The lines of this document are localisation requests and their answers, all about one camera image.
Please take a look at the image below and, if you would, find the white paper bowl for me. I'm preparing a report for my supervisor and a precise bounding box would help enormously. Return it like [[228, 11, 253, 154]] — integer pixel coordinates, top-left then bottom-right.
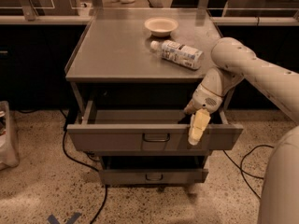
[[144, 17, 178, 37]]

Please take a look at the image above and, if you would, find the plastic bottle with label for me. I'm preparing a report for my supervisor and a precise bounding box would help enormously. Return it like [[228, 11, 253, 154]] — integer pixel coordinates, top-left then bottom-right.
[[150, 40, 204, 70]]

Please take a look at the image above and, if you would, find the grey drawer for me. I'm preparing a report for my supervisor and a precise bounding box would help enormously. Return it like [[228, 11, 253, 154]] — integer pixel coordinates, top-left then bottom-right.
[[67, 101, 243, 156], [99, 168, 208, 185]]

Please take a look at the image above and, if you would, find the clear plastic bin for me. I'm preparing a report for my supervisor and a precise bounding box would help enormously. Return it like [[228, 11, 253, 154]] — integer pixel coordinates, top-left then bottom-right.
[[0, 101, 20, 170]]

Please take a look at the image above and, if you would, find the grey metal drawer cabinet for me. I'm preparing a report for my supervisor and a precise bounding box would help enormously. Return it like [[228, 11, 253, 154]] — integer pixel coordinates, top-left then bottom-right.
[[64, 7, 237, 185]]

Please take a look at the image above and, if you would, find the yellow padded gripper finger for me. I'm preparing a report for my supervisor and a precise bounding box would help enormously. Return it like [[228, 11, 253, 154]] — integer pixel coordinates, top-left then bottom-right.
[[188, 109, 210, 146], [184, 101, 196, 115]]

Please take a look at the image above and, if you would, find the black cable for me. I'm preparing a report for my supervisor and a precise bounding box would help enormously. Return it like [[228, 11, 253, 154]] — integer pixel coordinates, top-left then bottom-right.
[[59, 108, 108, 224], [222, 143, 275, 201]]

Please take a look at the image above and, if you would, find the grey counter rail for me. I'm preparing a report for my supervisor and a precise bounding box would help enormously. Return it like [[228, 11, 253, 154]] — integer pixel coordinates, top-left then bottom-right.
[[0, 15, 299, 26]]

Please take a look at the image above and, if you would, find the grey bottom drawer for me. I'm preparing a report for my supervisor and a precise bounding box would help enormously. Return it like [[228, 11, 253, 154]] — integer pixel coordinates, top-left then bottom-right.
[[99, 168, 208, 185]]

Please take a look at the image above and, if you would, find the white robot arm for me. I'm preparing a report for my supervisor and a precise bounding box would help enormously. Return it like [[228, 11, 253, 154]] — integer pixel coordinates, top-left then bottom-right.
[[184, 37, 299, 224]]

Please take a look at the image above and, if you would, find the black cable on left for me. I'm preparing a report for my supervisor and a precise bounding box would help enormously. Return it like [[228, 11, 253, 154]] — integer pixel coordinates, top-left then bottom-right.
[[59, 108, 108, 224]]

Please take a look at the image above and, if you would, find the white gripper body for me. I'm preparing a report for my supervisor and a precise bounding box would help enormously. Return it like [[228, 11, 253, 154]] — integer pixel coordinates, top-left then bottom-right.
[[191, 67, 243, 114]]

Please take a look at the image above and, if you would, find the blue tape cross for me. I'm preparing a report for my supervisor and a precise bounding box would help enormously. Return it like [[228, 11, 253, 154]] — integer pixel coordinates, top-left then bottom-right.
[[47, 212, 82, 224]]

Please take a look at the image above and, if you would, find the black cable on right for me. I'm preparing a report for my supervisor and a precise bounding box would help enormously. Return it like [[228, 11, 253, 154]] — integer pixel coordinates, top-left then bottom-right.
[[222, 143, 275, 201]]

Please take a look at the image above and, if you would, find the grey top drawer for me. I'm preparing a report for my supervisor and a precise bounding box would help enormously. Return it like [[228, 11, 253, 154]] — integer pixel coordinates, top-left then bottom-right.
[[67, 101, 243, 156]]

